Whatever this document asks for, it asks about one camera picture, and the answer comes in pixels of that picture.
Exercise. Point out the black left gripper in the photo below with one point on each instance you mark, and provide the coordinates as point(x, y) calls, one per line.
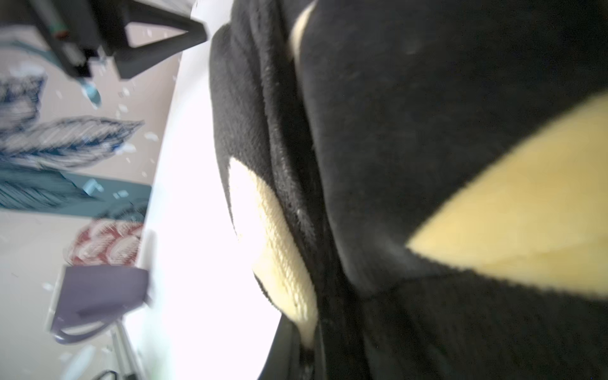
point(79, 31)

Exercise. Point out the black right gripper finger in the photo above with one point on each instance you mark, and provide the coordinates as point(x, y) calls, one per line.
point(285, 351)

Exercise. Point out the black pillowcase with cream flowers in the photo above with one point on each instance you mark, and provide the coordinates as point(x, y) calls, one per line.
point(421, 186)

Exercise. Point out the purple mug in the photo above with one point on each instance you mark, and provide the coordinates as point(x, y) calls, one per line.
point(91, 298)

